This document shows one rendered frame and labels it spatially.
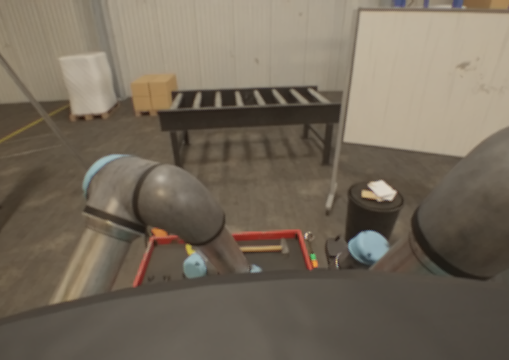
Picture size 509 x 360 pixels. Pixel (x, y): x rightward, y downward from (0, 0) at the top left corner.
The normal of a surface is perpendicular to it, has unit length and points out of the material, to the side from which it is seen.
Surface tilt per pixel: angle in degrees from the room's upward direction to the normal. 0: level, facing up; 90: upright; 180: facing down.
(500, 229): 77
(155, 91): 90
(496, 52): 90
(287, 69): 90
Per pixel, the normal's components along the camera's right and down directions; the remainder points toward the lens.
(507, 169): -0.70, -0.39
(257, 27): 0.06, 0.48
